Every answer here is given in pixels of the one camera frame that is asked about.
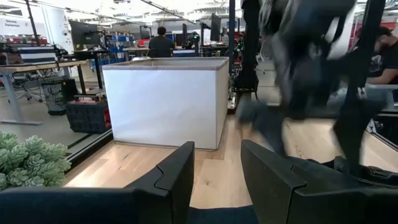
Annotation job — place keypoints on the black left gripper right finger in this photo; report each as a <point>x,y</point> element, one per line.
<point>273,193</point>

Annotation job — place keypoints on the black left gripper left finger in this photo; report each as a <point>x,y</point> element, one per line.
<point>174,174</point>

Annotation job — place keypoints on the black garment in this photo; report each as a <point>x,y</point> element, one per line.
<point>351,130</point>

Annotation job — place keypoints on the dark grey shirt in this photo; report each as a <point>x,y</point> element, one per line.
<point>298,62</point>

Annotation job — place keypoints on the black monitor on arm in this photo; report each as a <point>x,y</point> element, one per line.
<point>215,28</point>

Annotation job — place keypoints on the dark blue denim garment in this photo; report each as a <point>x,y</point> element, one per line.
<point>224,216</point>

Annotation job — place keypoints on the white fabric storage bin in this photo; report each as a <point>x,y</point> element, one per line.
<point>164,105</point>

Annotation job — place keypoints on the dark jeans with stitching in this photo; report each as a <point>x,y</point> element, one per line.
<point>373,174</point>

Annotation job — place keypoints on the black red crate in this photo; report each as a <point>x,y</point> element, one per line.
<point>87,118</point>

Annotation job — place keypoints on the person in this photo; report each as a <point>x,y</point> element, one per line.
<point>388,62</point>
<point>160,45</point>

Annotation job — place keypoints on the black computer tower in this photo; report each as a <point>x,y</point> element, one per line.
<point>70,89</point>

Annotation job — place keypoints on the mesh waste bin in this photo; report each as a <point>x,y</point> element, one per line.
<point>53,99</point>

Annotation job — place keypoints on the green succulent plant in pot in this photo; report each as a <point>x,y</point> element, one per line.
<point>31,165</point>

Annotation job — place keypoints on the large black monitor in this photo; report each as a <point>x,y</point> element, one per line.
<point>83,34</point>

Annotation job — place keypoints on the wooden top desk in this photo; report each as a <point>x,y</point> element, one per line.
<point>31,67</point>

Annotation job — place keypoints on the navy white striped box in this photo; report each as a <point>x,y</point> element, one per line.
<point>37,54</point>

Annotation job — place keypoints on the black stand pole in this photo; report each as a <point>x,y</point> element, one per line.
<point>32,21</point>

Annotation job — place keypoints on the black rig frame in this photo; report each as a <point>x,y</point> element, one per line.
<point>231,31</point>

